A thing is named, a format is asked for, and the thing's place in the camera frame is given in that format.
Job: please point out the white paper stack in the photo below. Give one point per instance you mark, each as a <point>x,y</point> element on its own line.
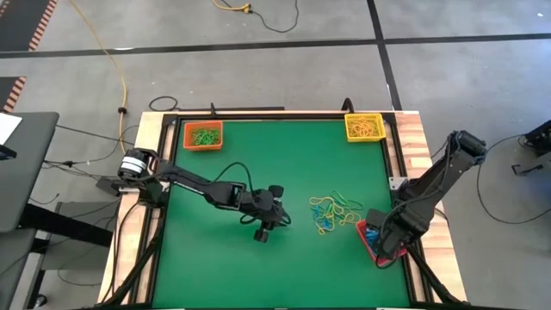
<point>8,127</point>

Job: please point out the orange plastic basket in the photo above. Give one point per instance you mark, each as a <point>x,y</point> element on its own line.
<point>202,148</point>

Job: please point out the rubber band pile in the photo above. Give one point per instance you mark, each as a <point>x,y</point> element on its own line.
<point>318,199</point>

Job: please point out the blue rubber band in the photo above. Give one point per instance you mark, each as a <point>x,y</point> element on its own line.
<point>320,213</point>
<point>372,237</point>

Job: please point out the dark flat desk item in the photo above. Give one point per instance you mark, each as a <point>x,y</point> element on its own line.
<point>6,153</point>

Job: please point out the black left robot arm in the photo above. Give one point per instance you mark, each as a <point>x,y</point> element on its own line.
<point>193,185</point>

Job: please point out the green table mat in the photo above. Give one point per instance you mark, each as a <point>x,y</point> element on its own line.
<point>280,267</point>

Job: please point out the black aluminium table frame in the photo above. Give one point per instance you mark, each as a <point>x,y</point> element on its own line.
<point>301,116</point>

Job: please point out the black striped floor mat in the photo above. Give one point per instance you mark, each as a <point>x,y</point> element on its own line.
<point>21,21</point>
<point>6,92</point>

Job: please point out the grey desk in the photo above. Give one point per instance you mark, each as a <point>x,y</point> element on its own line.
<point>13,267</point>

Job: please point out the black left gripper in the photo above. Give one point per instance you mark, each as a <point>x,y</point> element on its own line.
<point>264,206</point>

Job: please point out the black floor equipment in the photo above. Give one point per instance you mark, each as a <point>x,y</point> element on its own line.
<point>540,140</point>

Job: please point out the pile of bands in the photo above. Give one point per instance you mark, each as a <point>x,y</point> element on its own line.
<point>348,217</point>

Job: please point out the red plastic basket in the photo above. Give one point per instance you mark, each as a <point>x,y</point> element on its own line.
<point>363,234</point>

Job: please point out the black desk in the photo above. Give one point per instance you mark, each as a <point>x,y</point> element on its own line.
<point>30,181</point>

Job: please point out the green rubber band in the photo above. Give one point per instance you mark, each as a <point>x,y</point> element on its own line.
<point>213,138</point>
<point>344,199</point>
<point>206,131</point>
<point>210,141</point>
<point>330,211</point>
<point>200,141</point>
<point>197,137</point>

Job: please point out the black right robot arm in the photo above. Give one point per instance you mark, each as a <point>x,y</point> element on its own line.
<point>439,181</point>

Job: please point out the yellow plastic basket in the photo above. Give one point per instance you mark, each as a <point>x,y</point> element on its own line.
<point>354,138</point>

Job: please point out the light wooden table board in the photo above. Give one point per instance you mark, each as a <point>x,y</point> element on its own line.
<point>409,125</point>
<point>146,125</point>

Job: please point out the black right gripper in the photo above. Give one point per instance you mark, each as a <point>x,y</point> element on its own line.
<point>394,243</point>

